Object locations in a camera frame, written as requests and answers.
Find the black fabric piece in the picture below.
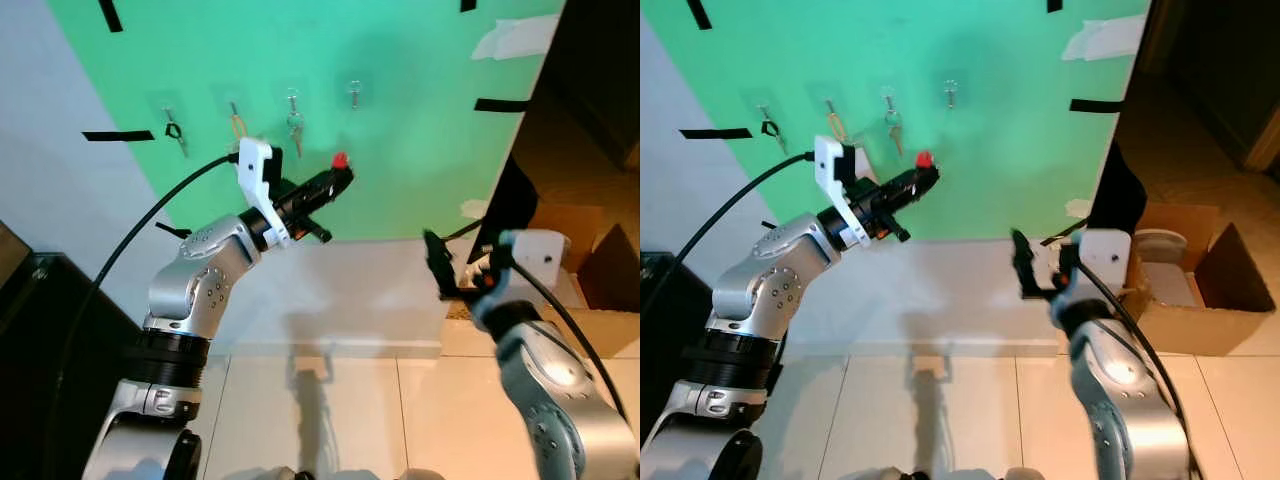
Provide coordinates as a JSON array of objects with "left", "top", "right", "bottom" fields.
[
  {"left": 1086, "top": 139, "right": 1142, "bottom": 242},
  {"left": 487, "top": 154, "right": 542, "bottom": 264}
]

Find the large green board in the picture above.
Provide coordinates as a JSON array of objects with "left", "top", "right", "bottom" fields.
[
  {"left": 45, "top": 0, "right": 567, "bottom": 242},
  {"left": 640, "top": 0, "right": 1152, "bottom": 242}
]

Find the white flat sheet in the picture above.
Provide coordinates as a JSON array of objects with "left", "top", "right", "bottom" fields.
[
  {"left": 1139, "top": 264, "right": 1199, "bottom": 309},
  {"left": 545, "top": 264, "right": 587, "bottom": 310}
]

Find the white round container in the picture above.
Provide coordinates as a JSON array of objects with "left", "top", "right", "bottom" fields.
[{"left": 1134, "top": 228, "right": 1192, "bottom": 270}]

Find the open cardboard box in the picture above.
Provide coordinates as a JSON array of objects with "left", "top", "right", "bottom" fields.
[
  {"left": 1120, "top": 202, "right": 1277, "bottom": 357},
  {"left": 528, "top": 203, "right": 640, "bottom": 359}
]

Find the black cabinet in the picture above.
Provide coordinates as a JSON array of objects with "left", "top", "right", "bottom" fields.
[
  {"left": 0, "top": 250, "right": 147, "bottom": 480},
  {"left": 640, "top": 250, "right": 717, "bottom": 441}
]

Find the crumpled white paper patch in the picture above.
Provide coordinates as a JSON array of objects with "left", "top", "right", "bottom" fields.
[
  {"left": 1061, "top": 14, "right": 1150, "bottom": 62},
  {"left": 471, "top": 14, "right": 562, "bottom": 62}
]

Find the brown wooden furniture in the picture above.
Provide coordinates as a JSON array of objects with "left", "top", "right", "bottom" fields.
[{"left": 0, "top": 219, "right": 32, "bottom": 292}]

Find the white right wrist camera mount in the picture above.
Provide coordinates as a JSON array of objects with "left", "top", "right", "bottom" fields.
[
  {"left": 1070, "top": 228, "right": 1133, "bottom": 297},
  {"left": 495, "top": 228, "right": 572, "bottom": 297}
]

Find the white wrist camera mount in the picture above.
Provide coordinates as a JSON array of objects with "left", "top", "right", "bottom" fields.
[
  {"left": 1070, "top": 228, "right": 1133, "bottom": 297},
  {"left": 495, "top": 228, "right": 572, "bottom": 297},
  {"left": 237, "top": 137, "right": 292, "bottom": 250},
  {"left": 813, "top": 135, "right": 872, "bottom": 250}
]

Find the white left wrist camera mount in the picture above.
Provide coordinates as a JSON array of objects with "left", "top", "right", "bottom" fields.
[
  {"left": 813, "top": 135, "right": 872, "bottom": 250},
  {"left": 237, "top": 137, "right": 292, "bottom": 250}
]

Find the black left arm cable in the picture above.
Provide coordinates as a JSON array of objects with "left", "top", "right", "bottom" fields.
[
  {"left": 640, "top": 151, "right": 817, "bottom": 323},
  {"left": 40, "top": 152, "right": 242, "bottom": 480}
]

